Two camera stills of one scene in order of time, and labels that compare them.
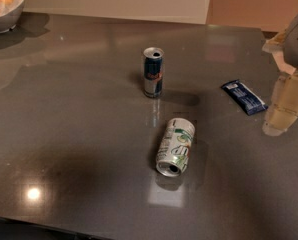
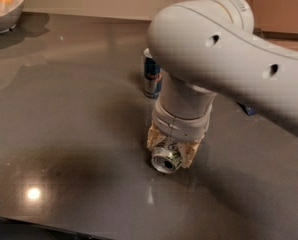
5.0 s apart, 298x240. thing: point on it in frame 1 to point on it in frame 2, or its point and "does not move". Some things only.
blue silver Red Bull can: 153,72 does not move
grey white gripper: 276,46 to 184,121
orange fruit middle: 4,2 does not move
